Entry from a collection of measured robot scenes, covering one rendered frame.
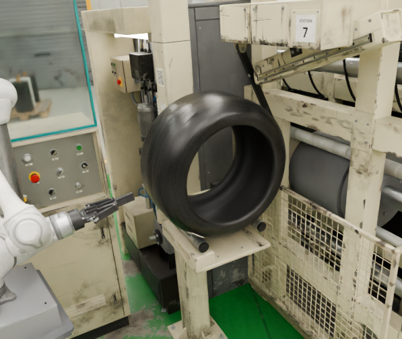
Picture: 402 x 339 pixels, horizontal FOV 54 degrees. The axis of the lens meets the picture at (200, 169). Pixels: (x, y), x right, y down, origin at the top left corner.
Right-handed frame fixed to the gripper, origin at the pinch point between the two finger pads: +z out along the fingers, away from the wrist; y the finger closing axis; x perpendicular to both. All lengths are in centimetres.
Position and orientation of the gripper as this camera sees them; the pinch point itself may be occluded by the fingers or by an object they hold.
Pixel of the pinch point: (124, 199)
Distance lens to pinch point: 147.3
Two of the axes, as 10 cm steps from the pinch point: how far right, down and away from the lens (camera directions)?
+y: -4.6, -3.2, 8.3
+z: 8.7, -3.6, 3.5
